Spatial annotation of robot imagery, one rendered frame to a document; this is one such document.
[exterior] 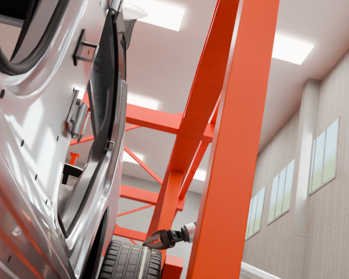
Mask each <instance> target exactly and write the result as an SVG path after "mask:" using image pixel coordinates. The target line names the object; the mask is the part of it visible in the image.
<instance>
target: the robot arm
mask: <svg viewBox="0 0 349 279"><path fill-rule="evenodd" d="M196 223H197V222H193V223H190V222H189V223H188V224H185V225H184V227H182V228H181V231H178V230H170V229H169V230H165V229H163V230H159V231H156V232H155V233H154V234H152V235H151V236H150V237H149V238H148V239H146V240H145V241H144V242H143V244H142V246H145V247H149V249H152V248H153V249H158V250H165V249H170V248H172V247H174V246H175V244H176V243H177V242H181V241H184V242H188V243H192V242H193V238H194V232H195V228H196ZM159 238H160V240H161V242H160V241H158V242H156V243H155V244H147V243H149V242H152V241H157V240H159ZM170 246H171V247H170ZM239 279H281V278H278V277H276V276H274V275H271V274H269V273H267V272H265V271H262V270H260V269H258V268H256V267H254V266H251V265H248V264H247V263H245V262H242V264H241V269H240V276H239Z"/></svg>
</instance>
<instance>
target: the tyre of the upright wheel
mask: <svg viewBox="0 0 349 279"><path fill-rule="evenodd" d="M140 246H141V245H136V244H133V245H131V243H129V242H124V243H122V241H120V240H112V241H111V242H110V243H109V245H108V247H107V250H106V253H105V256H104V259H103V262H102V265H101V269H100V272H99V275H98V278H97V279H138V278H139V275H140V270H141V265H142V260H143V255H144V251H146V250H145V246H143V247H140ZM161 263H162V253H161V251H160V250H158V249H153V248H152V249H151V250H150V249H149V247H147V252H146V258H145V264H144V267H143V272H142V277H141V279H159V277H160V270H161Z"/></svg>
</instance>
